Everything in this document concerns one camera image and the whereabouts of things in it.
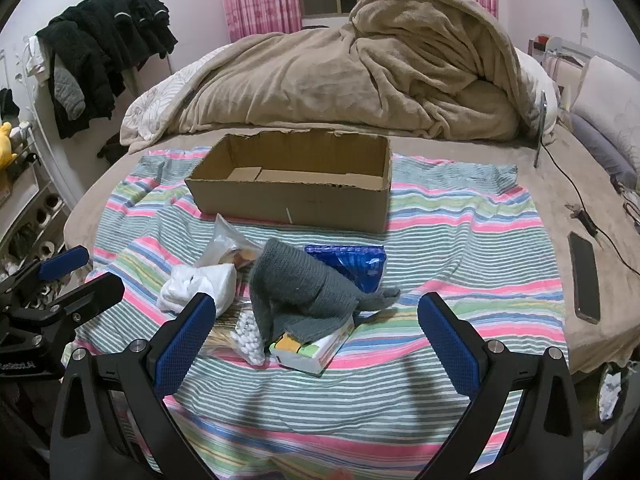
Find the bed with tan sheet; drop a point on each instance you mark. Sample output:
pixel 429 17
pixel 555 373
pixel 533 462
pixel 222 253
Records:
pixel 550 185

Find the black clothes on rack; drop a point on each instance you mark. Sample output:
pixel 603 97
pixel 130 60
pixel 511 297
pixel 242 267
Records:
pixel 95 40

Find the grey knitted cloth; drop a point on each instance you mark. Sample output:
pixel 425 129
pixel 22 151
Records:
pixel 295 280

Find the cardboard box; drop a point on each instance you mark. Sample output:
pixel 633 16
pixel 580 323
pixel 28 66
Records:
pixel 280 202

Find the white and yellow packet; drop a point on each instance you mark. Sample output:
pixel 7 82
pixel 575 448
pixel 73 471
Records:
pixel 312 352

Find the striped cloth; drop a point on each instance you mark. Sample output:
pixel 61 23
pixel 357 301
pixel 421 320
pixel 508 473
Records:
pixel 450 240

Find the clear plastic bag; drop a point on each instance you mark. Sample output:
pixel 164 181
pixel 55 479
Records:
pixel 225 245

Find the black smartphone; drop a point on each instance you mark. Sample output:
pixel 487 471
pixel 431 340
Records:
pixel 584 275

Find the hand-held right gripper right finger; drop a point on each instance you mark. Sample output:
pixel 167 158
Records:
pixel 450 347

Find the blue plastic packet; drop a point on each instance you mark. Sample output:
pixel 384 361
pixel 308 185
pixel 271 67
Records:
pixel 362 265

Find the beige fleece blanket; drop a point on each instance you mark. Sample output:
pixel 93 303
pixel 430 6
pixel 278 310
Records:
pixel 300 80

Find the white floral pillow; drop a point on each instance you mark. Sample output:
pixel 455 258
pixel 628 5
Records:
pixel 607 95

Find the grey pillow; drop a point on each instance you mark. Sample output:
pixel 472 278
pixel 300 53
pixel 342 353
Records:
pixel 595 140

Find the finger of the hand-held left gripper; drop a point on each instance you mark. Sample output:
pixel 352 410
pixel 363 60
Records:
pixel 90 297
pixel 62 262

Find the white plastic bag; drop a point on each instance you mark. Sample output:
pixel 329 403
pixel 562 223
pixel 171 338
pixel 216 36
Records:
pixel 610 390
pixel 195 280

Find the bag of cotton swabs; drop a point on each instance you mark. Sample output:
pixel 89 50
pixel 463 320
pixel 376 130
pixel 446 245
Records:
pixel 248 337

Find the white floral duvet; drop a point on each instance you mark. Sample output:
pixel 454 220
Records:
pixel 160 100

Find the metal bed headboard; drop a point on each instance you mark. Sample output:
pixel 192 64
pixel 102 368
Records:
pixel 560 50

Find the metal shelf rack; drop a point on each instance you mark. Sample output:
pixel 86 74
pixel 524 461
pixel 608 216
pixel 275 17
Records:
pixel 30 210

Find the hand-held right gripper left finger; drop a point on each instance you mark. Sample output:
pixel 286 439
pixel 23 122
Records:
pixel 182 350

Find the yellow plush toy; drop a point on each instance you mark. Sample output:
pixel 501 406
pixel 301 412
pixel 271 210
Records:
pixel 5 142

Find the upright tablet on stand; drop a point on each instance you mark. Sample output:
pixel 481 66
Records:
pixel 542 125

